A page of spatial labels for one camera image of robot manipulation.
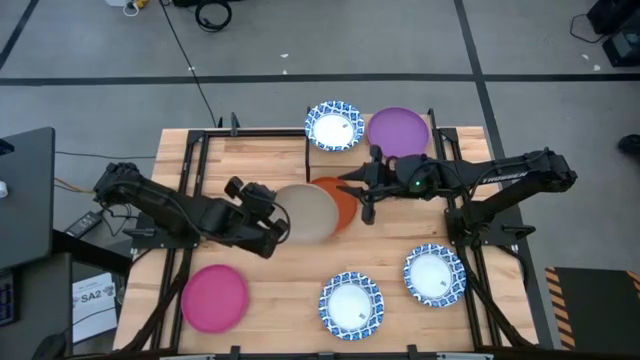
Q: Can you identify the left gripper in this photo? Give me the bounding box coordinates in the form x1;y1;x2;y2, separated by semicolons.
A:
223;175;292;260

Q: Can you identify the purple plastic plate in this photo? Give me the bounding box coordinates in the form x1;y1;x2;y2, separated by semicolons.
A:
366;106;431;159

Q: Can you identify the black table frame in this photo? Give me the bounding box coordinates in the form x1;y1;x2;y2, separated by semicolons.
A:
112;107;539;360

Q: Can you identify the pink plastic plate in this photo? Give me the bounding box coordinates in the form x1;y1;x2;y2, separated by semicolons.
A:
180;263;250;335

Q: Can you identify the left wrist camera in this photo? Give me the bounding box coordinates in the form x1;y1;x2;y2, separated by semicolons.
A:
245;181;277;205

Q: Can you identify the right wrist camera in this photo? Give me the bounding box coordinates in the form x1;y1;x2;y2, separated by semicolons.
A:
397;153;441;201

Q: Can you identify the black power adapter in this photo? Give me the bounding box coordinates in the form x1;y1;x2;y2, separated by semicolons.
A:
63;210;105;239

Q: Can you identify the orange bowl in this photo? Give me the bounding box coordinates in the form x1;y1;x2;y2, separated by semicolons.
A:
310;176;360;234

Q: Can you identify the beige plastic plate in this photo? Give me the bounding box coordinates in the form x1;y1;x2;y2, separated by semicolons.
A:
274;182;341;246

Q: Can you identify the orange yellow cable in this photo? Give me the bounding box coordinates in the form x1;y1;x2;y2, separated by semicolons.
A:
53;177;96;195

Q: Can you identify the blue patterned paper plate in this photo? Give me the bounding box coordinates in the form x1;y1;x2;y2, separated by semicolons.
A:
318;271;386;342
402;243;468;308

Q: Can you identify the white printed paper sheet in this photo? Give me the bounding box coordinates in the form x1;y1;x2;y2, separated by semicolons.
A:
71;271;119;345

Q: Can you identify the person's shoe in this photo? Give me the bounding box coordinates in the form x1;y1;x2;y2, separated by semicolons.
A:
617;133;640;156

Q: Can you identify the dark device panel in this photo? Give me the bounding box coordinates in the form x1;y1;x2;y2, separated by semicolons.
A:
0;269;21;327

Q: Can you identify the black equipment case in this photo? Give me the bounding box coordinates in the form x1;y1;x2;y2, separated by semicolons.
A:
587;0;640;69

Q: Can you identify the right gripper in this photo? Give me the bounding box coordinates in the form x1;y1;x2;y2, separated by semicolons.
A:
336;143;401;226

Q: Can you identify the long black floor cable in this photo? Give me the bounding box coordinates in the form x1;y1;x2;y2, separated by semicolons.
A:
158;0;224;129

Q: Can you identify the black round object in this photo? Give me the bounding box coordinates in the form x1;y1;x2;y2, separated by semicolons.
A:
30;332;69;360

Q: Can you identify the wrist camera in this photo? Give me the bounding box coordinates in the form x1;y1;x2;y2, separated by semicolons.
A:
245;181;277;205
397;153;441;201

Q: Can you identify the black hazard striped platform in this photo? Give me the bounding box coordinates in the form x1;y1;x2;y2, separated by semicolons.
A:
544;265;640;351

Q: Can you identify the white patterned bowl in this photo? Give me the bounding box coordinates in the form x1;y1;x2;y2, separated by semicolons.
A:
304;100;367;153

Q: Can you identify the coiled black cable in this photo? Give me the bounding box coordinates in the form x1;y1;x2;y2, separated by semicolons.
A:
193;0;234;34

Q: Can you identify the thin black cable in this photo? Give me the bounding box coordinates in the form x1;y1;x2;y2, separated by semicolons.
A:
53;151;157;161

